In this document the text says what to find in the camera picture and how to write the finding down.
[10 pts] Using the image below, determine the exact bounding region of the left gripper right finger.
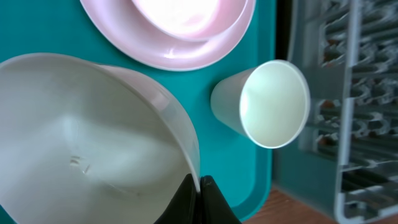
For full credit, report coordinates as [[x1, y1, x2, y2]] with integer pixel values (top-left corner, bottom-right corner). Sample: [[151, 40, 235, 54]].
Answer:
[[200, 175, 241, 224]]

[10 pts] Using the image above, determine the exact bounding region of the teal plastic tray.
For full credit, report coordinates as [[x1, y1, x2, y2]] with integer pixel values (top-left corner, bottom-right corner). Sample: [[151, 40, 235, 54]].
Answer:
[[1, 1, 276, 220]]

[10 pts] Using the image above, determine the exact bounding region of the white paper cup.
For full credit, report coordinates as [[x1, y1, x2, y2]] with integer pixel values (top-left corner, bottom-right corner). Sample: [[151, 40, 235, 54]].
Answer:
[[210, 60, 310, 149]]

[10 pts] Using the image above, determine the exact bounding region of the white bowl with food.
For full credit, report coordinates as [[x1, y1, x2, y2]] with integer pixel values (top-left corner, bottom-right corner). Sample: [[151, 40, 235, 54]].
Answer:
[[1, 53, 200, 223]]

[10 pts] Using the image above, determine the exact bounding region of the pink plate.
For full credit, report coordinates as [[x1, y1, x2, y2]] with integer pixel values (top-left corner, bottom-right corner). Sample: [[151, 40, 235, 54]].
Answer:
[[80, 0, 256, 72]]

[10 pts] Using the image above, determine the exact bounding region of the pink bowl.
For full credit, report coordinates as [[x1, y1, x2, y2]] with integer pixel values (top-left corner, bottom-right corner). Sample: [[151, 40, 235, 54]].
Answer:
[[132, 0, 248, 42]]

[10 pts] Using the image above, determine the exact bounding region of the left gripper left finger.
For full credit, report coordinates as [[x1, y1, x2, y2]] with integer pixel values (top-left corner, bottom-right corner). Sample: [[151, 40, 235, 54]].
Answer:
[[155, 174, 197, 224]]

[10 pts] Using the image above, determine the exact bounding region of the grey dishwasher rack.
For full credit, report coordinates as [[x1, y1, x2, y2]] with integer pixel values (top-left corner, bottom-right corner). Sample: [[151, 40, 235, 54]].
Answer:
[[272, 0, 397, 223]]

